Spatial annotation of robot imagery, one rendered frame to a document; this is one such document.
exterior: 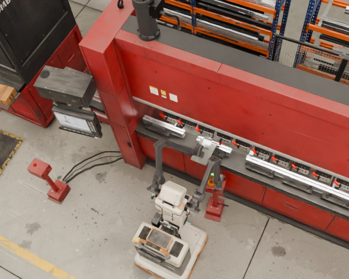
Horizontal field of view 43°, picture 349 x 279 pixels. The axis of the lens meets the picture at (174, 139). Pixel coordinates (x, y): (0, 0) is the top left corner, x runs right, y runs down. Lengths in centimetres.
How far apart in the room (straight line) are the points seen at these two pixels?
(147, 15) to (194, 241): 258
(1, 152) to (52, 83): 239
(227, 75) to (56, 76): 161
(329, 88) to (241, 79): 66
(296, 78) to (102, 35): 165
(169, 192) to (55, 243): 203
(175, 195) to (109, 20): 166
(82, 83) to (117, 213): 202
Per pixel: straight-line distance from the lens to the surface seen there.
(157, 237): 441
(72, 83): 412
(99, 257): 542
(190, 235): 504
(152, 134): 491
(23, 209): 591
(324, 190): 461
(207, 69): 357
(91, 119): 427
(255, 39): 580
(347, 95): 355
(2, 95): 543
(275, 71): 358
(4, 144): 643
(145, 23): 367
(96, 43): 387
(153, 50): 373
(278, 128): 389
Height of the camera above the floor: 510
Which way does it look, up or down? 61 degrees down
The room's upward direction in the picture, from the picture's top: 9 degrees counter-clockwise
